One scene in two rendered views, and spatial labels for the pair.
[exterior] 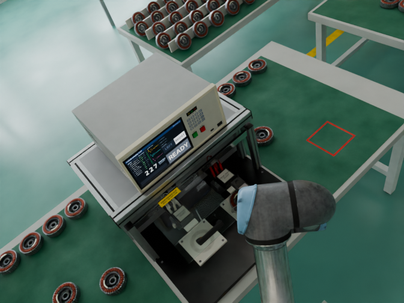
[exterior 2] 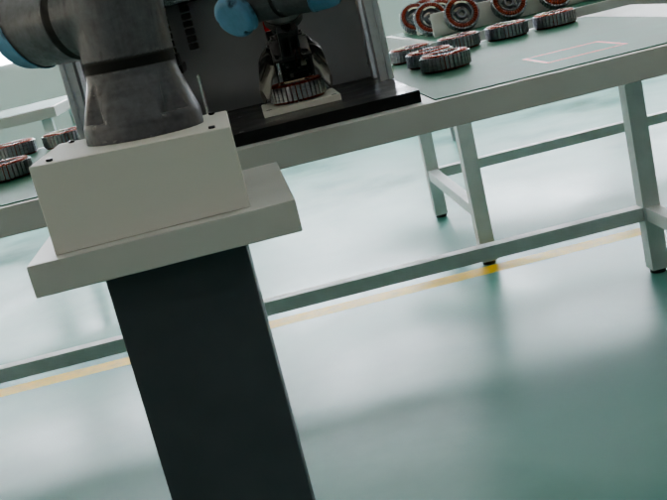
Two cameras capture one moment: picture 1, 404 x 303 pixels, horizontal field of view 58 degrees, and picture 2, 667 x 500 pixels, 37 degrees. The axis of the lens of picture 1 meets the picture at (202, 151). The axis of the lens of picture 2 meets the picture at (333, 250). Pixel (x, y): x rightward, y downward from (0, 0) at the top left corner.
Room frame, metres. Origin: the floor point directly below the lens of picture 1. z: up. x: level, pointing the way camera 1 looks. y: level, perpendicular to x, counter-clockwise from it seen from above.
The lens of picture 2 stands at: (-0.95, -0.78, 0.97)
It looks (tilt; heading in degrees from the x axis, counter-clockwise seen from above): 14 degrees down; 21
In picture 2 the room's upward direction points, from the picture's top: 13 degrees counter-clockwise
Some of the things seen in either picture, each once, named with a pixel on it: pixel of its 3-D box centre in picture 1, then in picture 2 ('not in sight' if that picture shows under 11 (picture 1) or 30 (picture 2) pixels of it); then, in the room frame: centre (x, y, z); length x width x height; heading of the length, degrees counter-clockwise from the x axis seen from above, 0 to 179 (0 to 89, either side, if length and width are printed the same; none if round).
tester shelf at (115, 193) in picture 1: (157, 139); not in sight; (1.11, 0.15, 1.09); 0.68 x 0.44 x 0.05; 114
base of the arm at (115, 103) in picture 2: not in sight; (137, 94); (0.18, -0.14, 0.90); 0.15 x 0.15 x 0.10
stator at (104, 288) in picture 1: (113, 281); (5, 170); (0.75, 0.55, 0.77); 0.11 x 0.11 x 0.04
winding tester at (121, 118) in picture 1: (149, 117); not in sight; (1.11, 0.14, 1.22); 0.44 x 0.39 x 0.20; 114
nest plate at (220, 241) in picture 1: (202, 241); not in sight; (0.77, 0.14, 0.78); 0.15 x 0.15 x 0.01; 24
